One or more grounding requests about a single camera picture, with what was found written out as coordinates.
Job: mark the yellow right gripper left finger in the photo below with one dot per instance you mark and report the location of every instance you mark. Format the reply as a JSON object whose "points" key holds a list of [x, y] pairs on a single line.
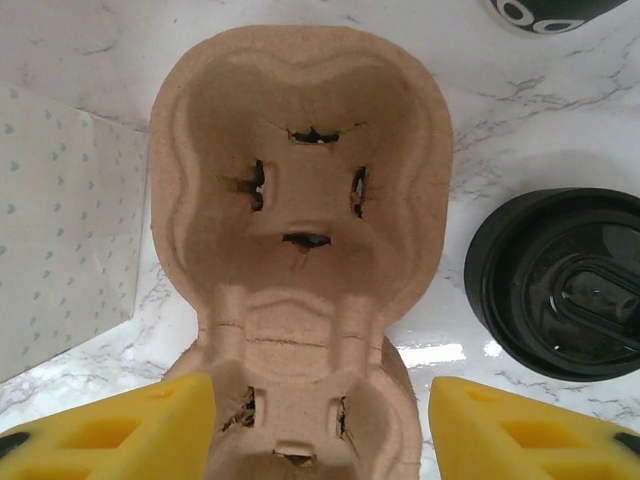
{"points": [[150, 410]]}

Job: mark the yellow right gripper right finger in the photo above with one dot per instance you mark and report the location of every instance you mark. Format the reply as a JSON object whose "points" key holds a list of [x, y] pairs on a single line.
{"points": [[480, 415]]}

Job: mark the patterned paper gift bag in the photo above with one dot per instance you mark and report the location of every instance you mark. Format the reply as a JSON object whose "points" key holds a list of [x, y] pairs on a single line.
{"points": [[60, 210]]}

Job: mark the brown pulp cup carrier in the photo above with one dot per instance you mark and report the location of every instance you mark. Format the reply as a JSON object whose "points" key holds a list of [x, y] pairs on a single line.
{"points": [[310, 192]]}

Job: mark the black plastic cup lid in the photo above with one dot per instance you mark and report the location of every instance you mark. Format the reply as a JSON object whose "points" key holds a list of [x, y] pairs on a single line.
{"points": [[505, 280]]}

